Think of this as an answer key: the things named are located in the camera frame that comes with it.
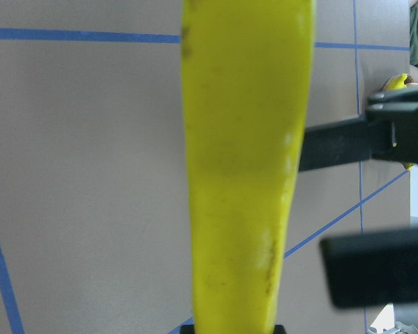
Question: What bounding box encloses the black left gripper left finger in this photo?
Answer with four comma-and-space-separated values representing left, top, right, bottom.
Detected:
179, 324, 286, 334

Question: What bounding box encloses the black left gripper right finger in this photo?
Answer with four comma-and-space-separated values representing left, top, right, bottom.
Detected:
320, 228, 418, 308

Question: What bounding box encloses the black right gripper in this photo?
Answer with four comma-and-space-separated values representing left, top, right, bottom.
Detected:
298, 86, 418, 173

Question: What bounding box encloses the yellow banana carried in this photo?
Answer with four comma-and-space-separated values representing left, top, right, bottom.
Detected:
180, 1, 316, 328

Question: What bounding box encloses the yellow banana middle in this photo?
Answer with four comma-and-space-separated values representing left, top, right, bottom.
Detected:
382, 73, 418, 91

